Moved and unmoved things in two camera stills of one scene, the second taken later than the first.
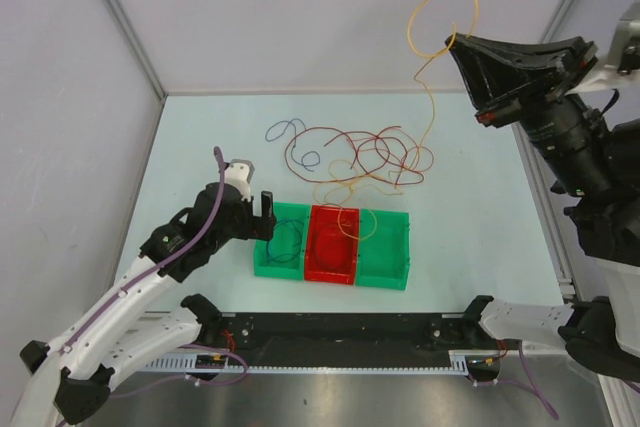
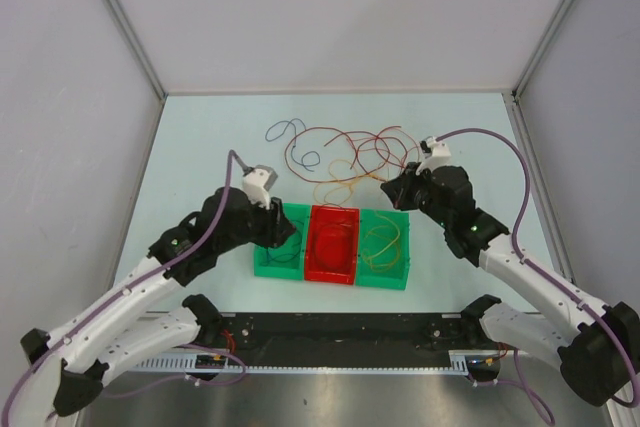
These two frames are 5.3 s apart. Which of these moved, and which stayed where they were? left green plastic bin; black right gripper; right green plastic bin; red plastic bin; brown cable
Moved: black right gripper; brown cable
Stayed: red plastic bin; left green plastic bin; right green plastic bin
